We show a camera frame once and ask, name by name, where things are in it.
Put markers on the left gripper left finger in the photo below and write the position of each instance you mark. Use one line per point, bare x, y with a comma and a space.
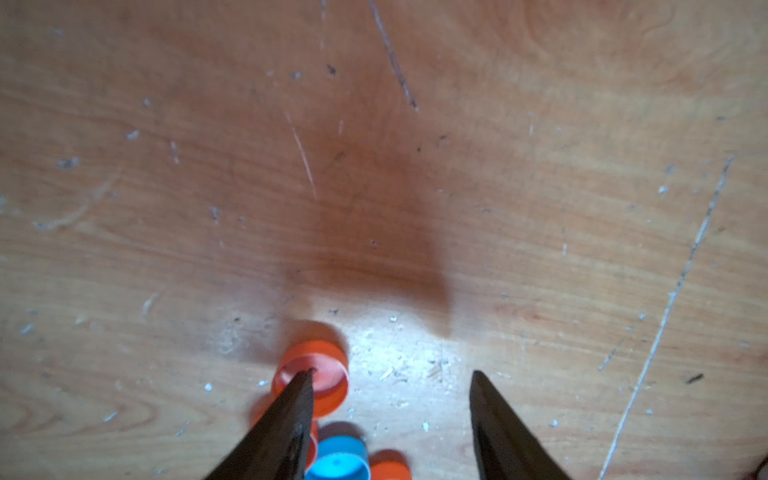
277, 445

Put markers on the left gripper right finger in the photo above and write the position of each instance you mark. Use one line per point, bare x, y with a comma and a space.
504, 447

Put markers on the red stamp cap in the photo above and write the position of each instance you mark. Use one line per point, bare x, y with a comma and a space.
390, 470
330, 373
261, 405

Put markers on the blue stamp cap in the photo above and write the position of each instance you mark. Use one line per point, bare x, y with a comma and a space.
340, 458

